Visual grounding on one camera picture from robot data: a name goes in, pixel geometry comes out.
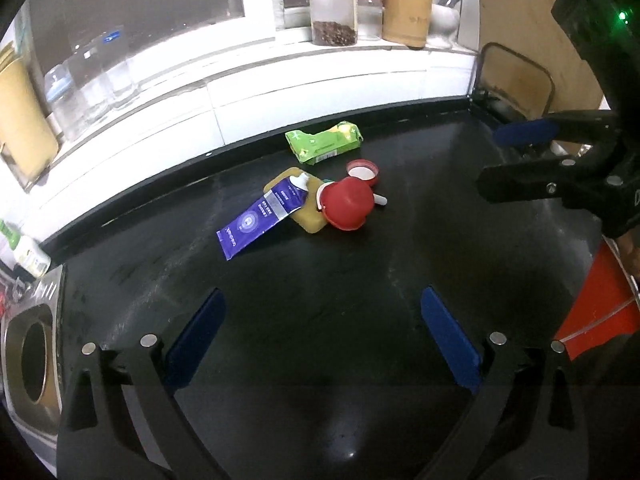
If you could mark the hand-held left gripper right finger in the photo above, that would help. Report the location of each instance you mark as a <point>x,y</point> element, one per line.
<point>450,337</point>

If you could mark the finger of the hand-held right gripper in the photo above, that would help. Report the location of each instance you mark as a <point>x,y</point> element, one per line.
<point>525,177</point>
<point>525,132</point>

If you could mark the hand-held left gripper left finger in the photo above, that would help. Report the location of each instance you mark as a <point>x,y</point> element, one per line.
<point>197,340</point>

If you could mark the purple squeeze tube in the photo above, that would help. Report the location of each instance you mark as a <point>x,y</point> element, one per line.
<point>260,217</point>

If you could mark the red bin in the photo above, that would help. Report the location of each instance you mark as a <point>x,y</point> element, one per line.
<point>600,300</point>

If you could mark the red jar lid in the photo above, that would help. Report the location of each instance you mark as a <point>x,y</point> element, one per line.
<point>362,172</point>

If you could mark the yellow sponge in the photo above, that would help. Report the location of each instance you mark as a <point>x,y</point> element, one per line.
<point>310,215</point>

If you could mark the red plastic funnel cap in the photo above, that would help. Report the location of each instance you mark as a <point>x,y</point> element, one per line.
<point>347,202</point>

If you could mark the green wipes packet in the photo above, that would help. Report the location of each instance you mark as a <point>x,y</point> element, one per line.
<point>325,141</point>

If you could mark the wooden cutting board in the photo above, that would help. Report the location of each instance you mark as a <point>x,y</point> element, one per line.
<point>530,10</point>

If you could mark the white ceramic pot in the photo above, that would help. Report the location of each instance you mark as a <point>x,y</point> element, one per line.
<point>444,20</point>

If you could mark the stainless steel sink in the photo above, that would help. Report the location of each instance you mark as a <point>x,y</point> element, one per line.
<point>50,360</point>

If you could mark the bamboo utensil holder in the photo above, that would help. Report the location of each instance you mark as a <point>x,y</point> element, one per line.
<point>407,15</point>

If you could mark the green pump soap bottle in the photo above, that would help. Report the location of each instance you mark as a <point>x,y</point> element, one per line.
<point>30,257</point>

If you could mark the pink cap baby bottle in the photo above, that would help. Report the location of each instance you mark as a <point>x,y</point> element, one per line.
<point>369,12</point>

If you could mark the glass jar with beans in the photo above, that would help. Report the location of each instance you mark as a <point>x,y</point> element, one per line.
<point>332,10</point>

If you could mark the blue cap baby bottle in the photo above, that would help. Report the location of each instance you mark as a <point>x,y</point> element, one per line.
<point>62,105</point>

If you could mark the clear drinking glass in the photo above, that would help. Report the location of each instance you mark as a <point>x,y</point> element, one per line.
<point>92,87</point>
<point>120,72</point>

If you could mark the yellow plastic pitcher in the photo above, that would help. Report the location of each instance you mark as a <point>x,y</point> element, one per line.
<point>22,120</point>

